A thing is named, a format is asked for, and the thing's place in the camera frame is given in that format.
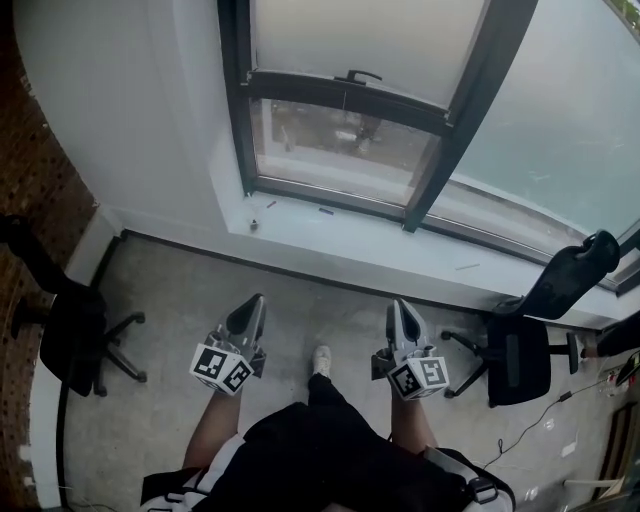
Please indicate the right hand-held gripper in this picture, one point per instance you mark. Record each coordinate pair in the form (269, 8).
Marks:
(417, 377)

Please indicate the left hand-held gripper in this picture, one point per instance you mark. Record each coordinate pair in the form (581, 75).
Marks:
(220, 365)

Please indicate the black framed window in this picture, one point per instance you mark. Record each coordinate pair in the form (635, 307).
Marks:
(234, 100)

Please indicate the black framed window screen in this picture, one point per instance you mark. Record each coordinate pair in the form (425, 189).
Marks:
(300, 92)

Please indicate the person's right forearm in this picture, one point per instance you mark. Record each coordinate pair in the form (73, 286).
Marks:
(410, 425)

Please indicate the person's left forearm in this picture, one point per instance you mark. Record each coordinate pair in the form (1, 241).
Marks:
(215, 425)

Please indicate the white window sill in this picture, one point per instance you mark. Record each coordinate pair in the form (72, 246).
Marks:
(350, 235)

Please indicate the person's white shoe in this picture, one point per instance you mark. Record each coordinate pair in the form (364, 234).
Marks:
(322, 361)

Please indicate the small dark object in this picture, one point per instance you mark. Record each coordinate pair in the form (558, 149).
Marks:
(254, 225)

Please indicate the black office chair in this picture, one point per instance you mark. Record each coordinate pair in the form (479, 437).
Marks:
(520, 355)
(75, 325)

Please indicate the person's black clothing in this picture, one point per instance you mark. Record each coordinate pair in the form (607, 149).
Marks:
(325, 450)

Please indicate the large frosted glass pane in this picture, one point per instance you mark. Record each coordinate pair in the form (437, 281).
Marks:
(560, 100)

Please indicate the wooden picture frame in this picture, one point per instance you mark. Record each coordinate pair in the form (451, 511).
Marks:
(617, 450)

